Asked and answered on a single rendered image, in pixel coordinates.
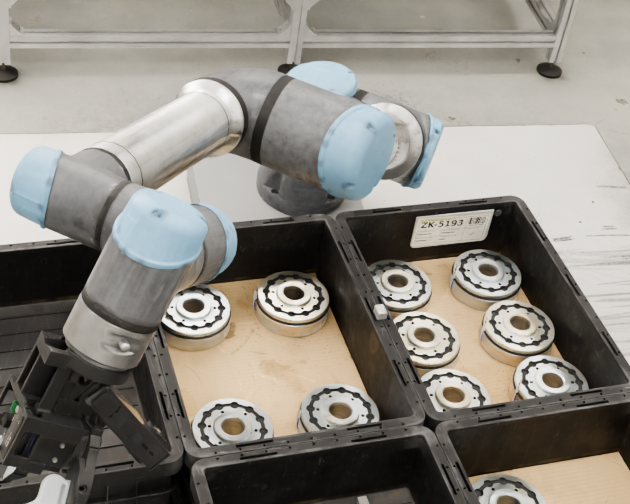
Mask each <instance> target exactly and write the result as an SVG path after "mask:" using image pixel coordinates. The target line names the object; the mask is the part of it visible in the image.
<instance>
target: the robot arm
mask: <svg viewBox="0 0 630 504"><path fill-rule="evenodd" d="M443 129H444V125H443V122H442V121H441V120H439V119H437V118H435V117H433V116H432V115H431V114H429V113H423V112H420V111H418V110H415V109H412V108H410V107H407V106H405V105H402V104H399V103H397V102H394V101H392V100H389V99H386V98H384V97H381V96H378V95H376V94H373V93H371V92H367V91H364V90H362V89H359V88H358V82H357V78H356V76H355V74H353V73H352V71H351V70H350V69H349V68H347V67H345V66H343V65H341V64H338V63H334V62H328V61H314V62H310V63H304V64H301V65H299V66H297V67H295V68H293V69H292V70H290V71H289V72H288V73H287V74H284V73H281V72H278V71H274V70H269V69H260V68H243V69H232V70H226V71H221V72H216V73H212V74H209V75H206V76H203V77H201V78H198V79H195V80H193V81H192V82H190V83H188V84H186V85H184V86H183V87H182V88H181V89H180V90H179V91H178V92H177V94H176V95H175V97H174V99H173V101H172V102H170V103H169V104H167V105H165V106H163V107H161V108H159V109H157V110H156V111H154V112H152V113H150V114H148V115H146V116H144V117H143V118H141V119H139V120H137V121H135V122H133V123H131V124H130V125H128V126H126V127H124V128H122V129H120V130H118V131H117V132H115V133H113V134H111V135H109V136H107V137H105V138H104V139H102V140H100V141H98V142H96V143H94V144H92V145H91V146H89V147H87V148H85V149H83V150H81V151H79V152H77V153H75V154H74V155H67V154H65V153H63V151H62V150H60V149H59V150H55V149H52V148H49V147H47V146H37V147H35V148H33V149H31V150H30V151H29V152H28V153H26V154H25V156H24V157H23V158H22V159H21V161H20V162H19V164H18V166H17V168H16V170H15V172H14V174H13V177H12V180H11V186H10V190H9V199H10V204H11V207H12V209H13V210H14V211H15V212H16V213H17V214H18V215H20V216H22V217H24V218H26V219H28V220H30V221H32V222H34V223H36V224H38V225H40V228H42V229H45V228H47V229H50V230H52V231H54V232H57V233H59V234H61V235H63V236H66V237H68V238H70V239H73V240H75V241H77V242H80V243H82V244H84V245H87V246H89V247H91V248H94V249H96V250H98V251H100V252H101V254H100V256H99V258H98V260H97V262H96V264H95V266H94V268H93V270H92V272H91V274H90V276H89V278H88V280H87V282H86V284H85V286H84V288H83V290H82V292H81V293H80V295H79V297H78V299H77V301H76V303H75V305H74V307H73V309H72V311H71V313H70V315H69V317H68V319H67V321H66V323H65V325H64V327H63V334H62V336H61V335H57V334H53V333H50V332H46V331H41V333H40V335H39V337H38V339H37V341H36V343H35V345H34V347H33V349H32V351H31V353H30V355H29V357H28V359H27V361H26V363H25V365H24V367H23V369H22V371H21V373H20V375H19V377H18V376H14V375H10V377H9V379H8V381H7V383H6V385H5V387H4V389H3V391H2V393H1V395H0V406H1V404H2V402H3V400H4V398H5V396H6V394H7V392H8V390H11V391H14V393H15V395H16V398H17V400H14V402H13V404H12V406H11V408H10V410H11V412H6V411H4V412H3V413H0V425H3V427H4V428H6V429H5V431H4V433H3V435H2V436H0V454H1V457H2V460H3V462H2V464H3V465H6V466H8V468H7V470H6V472H5V474H4V476H3V481H7V482H8V481H12V480H16V479H20V478H24V477H26V476H27V475H28V473H33V474H38V475H41V473H42V471H43V470H47V471H52V472H57V473H59V471H60V469H61V471H62V473H66V477H65V479H64V478H63V477H61V476H60V475H57V474H51V475H48V476H46V477H45V478H44V479H43V481H42V483H41V485H40V489H39V493H38V496H37V498H36V499H35V500H34V501H32V502H29V503H26V504H86V503H87V500H88V497H89V495H90V491H91V488H92V484H93V479H94V474H95V465H96V459H97V455H98V452H99V450H100V447H101V444H102V433H103V432H104V431H103V429H102V428H103V427H104V426H105V425H107V426H108V427H109V428H110V429H111V430H112V431H113V433H114V434H115V435H116V436H117V437H118V438H119V439H120V440H121V441H122V442H123V444H124V446H125V448H126V449H127V451H128V453H129V454H130V455H131V456H132V457H133V458H134V459H135V460H136V461H137V462H138V463H139V464H141V463H143V464H144V465H145V466H146V467H147V468H148V469H149V470H150V471H151V470H153V469H154V468H155V467H156V466H158V465H159V464H160V463H161V462H163V461H164V460H165V459H166V458H168V457H169V456H170V453H169V451H168V450H167V447H166V445H165V444H166V443H167V441H166V439H165V438H164V436H163V435H162V432H161V430H160V429H159V428H158V427H156V426H155V425H154V424H153V423H152V422H151V421H150V420H149V419H148V420H147V421H146V420H145V419H144V417H143V416H142V415H141V414H140V413H139V412H138V411H137V410H136V409H135V408H134V407H133V405H132V404H131V403H130V402H129V401H128V400H127V399H126V398H125V397H124V396H123V395H122V394H121V392H120V391H119V390H118V389H117V388H116V387H115V386H114V385H122V384H125V383H126V382H127V380H128V379H129V377H130V375H131V373H132V371H133V369H134V367H136V366H137V365H138V363H139V362H140V360H141V358H142V356H143V354H144V352H145V350H146V348H147V347H148V345H149V343H150V341H151V339H152V337H153V335H154V333H155V331H156V330H157V328H158V327H159V325H160V323H161V321H162V319H163V317H164V316H165V314H166V312H167V310H168V308H169V306H170V304H171V302H172V301H173V299H174V297H175V295H176V294H177V293H178V292H180V291H183V290H185V289H187V288H190V287H192V286H195V285H197V284H204V283H207V282H209V281H211V280H212V279H214V278H215V277H216V276H217V275H218V274H220V273H221V272H223V271H224V270H225V269H226V268H227V267H228V266H229V265H230V264H231V262H232V260H233V258H234V256H235V255H236V249H237V235H236V231H235V228H234V225H233V223H232V222H231V220H230V219H229V217H228V216H227V215H226V214H225V213H224V212H222V211H221V210H220V209H218V208H216V207H214V206H211V205H206V204H201V203H191V204H188V203H187V202H185V201H183V200H181V199H179V198H178V197H175V196H173V195H171V194H169V193H166V192H163V191H156V190H157V189H158V188H160V187H162V186H163V185H165V184H166V183H168V182H169V181H171V180H172V179H174V178H175V177H177V176H178V175H180V174H181V173H183V172H184V171H186V170H187V169H189V168H190V167H192V166H194V165H195V164H197V163H198V162H200V161H201V160H203V159H204V158H206V157H209V158H214V157H220V156H223V155H225V154H227V153H229V154H233V155H237V156H240V157H243V158H246V159H248V160H251V161H253V162H256V163H258V164H260V166H259V169H258V173H257V180H256V186H257V190H258V193H259V195H260V196H261V198H262V199H263V200H264V201H265V202H266V203H267V204H268V205H269V206H271V207H272V208H274V209H275V210H277V211H279V212H281V213H284V214H287V215H290V216H302V215H312V214H326V215H327V214H329V213H331V212H333V211H335V210H336V209H337V208H339V207H340V205H341V204H342V203H343V201H344V199H348V200H353V201H356V200H360V199H363V198H365V197H366V196H368V195H369V194H370V193H371V192H372V191H373V188H374V187H376V186H377V184H378V183H379V181H380V180H391V181H393V182H396V183H399V184H400V185H401V186H402V187H409V188H412V189H418V188H419V187H421V185H422V183H423V181H424V178H425V176H426V174H427V171H428V169H429V166H430V164H431V161H432V159H433V156H434V153H435V151H436V148H437V145H438V143H439V140H440V137H441V135H442V132H443Z"/></svg>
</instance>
